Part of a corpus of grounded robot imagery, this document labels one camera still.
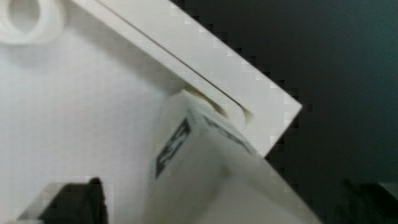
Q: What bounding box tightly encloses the white desk top tray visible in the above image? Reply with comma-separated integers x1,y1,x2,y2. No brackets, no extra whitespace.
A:
0,0,302,224

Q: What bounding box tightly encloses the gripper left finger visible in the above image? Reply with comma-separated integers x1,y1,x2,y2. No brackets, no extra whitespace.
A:
18,177,109,224

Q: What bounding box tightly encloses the white desk leg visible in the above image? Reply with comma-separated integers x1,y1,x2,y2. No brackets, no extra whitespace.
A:
142,91,322,224

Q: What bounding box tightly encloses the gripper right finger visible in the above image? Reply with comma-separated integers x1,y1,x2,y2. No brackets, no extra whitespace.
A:
334,180,398,224

